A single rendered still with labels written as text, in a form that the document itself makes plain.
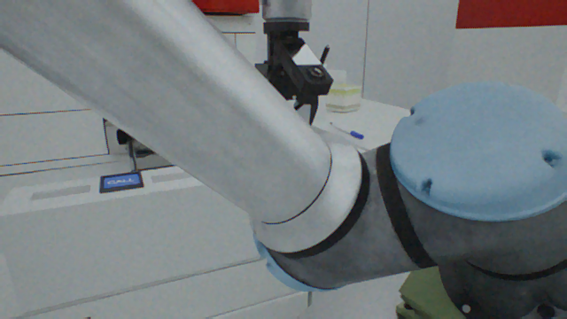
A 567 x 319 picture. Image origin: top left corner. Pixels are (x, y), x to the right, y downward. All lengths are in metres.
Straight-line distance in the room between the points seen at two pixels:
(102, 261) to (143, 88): 0.39
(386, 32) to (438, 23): 0.56
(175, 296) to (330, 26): 2.64
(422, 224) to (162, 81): 0.21
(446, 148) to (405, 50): 3.20
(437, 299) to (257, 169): 0.31
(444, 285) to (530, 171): 0.25
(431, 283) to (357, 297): 0.10
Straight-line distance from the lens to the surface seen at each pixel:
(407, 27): 3.47
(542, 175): 0.27
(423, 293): 0.49
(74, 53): 0.20
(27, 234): 0.54
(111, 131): 1.12
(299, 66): 0.52
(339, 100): 1.01
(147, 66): 0.20
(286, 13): 0.56
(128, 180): 0.56
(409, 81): 3.54
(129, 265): 0.56
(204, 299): 0.62
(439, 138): 0.29
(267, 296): 0.66
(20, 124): 1.15
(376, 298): 0.54
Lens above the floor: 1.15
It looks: 19 degrees down
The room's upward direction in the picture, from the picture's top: straight up
